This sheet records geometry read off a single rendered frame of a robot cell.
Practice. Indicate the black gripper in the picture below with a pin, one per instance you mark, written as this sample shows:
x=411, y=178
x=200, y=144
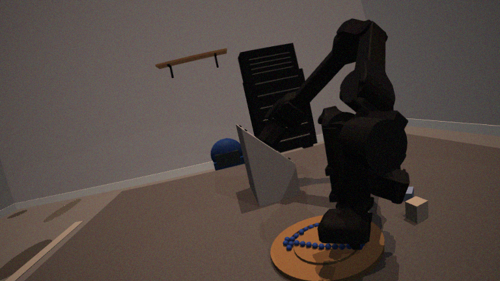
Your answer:
x=350, y=222

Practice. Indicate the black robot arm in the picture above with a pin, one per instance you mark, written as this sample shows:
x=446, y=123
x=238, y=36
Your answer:
x=374, y=137

